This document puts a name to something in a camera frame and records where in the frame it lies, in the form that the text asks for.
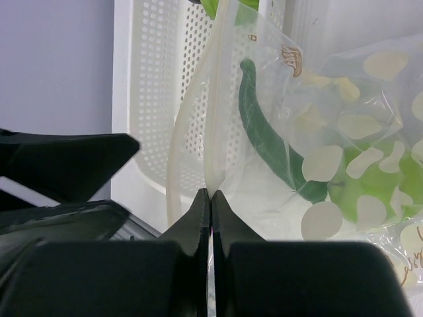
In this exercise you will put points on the clear dotted zip bag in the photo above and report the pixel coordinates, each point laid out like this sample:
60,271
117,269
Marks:
330,75

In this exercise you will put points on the light green apple toy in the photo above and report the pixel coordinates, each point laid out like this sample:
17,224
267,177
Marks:
377,184

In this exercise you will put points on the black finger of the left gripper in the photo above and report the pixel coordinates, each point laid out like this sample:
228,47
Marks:
65,168

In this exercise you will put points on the green chili pepper toy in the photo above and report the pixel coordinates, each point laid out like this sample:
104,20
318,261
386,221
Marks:
278,155

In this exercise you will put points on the green cabbage toy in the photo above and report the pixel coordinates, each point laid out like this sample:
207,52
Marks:
211,7

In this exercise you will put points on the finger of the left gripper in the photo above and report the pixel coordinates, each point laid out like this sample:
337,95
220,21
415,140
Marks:
94,220

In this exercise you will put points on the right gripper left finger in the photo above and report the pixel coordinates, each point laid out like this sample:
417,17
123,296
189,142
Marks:
133,273

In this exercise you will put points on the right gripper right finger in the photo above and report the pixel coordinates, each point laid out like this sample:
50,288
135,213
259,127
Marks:
256,277

